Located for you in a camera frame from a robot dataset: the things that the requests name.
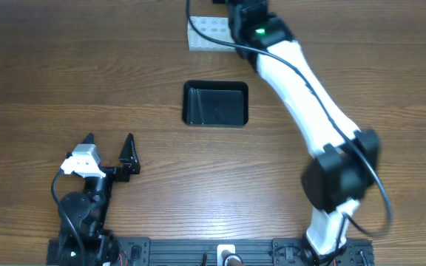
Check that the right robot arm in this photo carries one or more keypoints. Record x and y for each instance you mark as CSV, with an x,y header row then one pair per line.
x,y
301,96

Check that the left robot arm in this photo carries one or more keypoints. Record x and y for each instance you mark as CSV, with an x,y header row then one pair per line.
x,y
74,210

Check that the white test tube rack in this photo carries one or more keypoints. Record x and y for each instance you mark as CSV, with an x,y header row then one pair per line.
x,y
207,27

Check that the mounting rail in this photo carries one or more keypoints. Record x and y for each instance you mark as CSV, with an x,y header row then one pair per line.
x,y
183,251

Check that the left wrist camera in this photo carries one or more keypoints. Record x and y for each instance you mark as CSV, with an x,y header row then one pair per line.
x,y
83,162

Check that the black tray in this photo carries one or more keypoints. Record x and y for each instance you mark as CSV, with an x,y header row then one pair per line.
x,y
224,107

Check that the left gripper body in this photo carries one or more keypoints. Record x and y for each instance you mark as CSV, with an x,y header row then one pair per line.
x,y
115,173

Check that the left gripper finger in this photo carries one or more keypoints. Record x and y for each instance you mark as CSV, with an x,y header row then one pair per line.
x,y
129,155
88,139

